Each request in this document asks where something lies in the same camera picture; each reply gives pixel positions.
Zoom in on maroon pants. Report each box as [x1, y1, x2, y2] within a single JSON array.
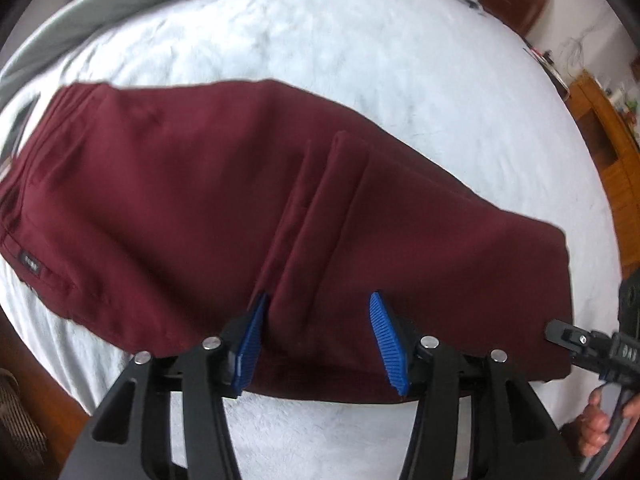
[[1, 80, 572, 403]]

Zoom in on person's right hand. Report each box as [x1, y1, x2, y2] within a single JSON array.
[[577, 388, 610, 457]]

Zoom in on wooden desk cabinet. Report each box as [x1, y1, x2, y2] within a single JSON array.
[[567, 70, 640, 278]]

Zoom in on light blue bed sheet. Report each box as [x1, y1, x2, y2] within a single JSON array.
[[1, 0, 621, 479]]

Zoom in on cluttered nightstand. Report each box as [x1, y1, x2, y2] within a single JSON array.
[[525, 42, 570, 103]]

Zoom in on black smartphone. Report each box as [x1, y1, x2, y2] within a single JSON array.
[[1, 96, 39, 165]]

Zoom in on white cables on wall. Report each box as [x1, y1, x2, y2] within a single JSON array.
[[556, 31, 597, 68]]

